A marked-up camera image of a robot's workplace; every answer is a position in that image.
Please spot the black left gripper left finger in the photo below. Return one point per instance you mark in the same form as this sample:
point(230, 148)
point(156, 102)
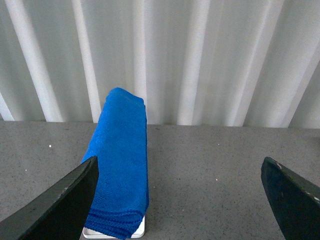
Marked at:
point(60, 212)

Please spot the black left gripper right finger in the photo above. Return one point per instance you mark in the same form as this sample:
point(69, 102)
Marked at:
point(295, 201)

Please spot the blue microfiber cloth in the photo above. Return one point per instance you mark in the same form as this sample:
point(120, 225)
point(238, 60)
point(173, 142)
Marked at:
point(119, 142)

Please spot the white towel rack stand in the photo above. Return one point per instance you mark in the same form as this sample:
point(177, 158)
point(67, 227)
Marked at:
point(91, 234)

